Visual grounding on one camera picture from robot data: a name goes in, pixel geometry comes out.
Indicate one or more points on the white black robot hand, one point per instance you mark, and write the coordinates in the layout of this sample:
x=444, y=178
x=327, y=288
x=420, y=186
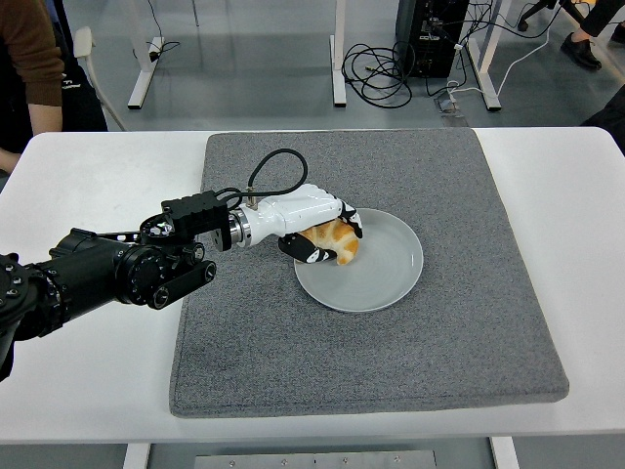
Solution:
x=298, y=210

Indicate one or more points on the golden croissant bread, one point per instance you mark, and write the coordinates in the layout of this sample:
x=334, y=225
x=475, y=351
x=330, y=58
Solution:
x=339, y=242

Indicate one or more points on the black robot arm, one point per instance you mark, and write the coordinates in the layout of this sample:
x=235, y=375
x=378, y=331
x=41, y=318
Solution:
x=97, y=264

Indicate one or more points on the round grey plate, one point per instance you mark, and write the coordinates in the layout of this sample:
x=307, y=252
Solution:
x=381, y=278

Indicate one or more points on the grey metal plate with screws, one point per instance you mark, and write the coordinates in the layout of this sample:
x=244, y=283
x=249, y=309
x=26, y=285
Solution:
x=312, y=460

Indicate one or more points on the white desk leg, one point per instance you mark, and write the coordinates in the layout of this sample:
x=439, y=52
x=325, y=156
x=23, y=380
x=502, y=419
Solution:
x=488, y=58
x=141, y=73
x=338, y=58

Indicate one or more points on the grey fabric mat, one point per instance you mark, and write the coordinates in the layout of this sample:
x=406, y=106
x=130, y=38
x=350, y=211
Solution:
x=342, y=366

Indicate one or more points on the grey floor socket box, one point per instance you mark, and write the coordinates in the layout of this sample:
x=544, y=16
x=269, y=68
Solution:
x=448, y=105

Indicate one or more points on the black computer tower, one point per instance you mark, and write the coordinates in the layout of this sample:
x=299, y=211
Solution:
x=429, y=49

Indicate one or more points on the white chair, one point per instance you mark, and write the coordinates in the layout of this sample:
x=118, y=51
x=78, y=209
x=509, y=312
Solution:
x=84, y=44

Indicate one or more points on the white table leg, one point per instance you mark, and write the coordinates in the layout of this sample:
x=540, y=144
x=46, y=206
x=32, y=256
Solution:
x=505, y=454
x=136, y=456

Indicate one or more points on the black chair base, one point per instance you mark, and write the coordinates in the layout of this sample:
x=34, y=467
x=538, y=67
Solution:
x=529, y=13

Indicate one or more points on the person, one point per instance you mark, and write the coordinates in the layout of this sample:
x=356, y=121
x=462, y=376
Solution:
x=29, y=49

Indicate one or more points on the person's leg with shoe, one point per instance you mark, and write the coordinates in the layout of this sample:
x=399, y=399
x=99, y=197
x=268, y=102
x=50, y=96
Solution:
x=581, y=49

